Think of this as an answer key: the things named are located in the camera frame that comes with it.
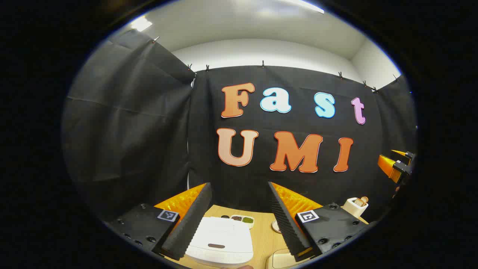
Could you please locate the black backdrop cloth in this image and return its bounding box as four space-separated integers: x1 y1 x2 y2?
62 30 417 225

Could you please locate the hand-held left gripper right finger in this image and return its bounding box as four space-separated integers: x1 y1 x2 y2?
268 182 368 262

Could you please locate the white compartment grain dish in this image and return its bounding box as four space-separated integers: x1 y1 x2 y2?
220 214 255 229

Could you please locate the ceiling light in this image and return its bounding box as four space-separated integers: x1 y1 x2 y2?
131 17 153 32

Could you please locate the white toaster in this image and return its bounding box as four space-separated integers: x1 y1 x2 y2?
342 197 369 218

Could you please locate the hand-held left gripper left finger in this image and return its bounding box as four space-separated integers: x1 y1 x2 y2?
106 182 212 261

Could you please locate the white rice cooker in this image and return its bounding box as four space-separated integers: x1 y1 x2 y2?
185 217 254 268

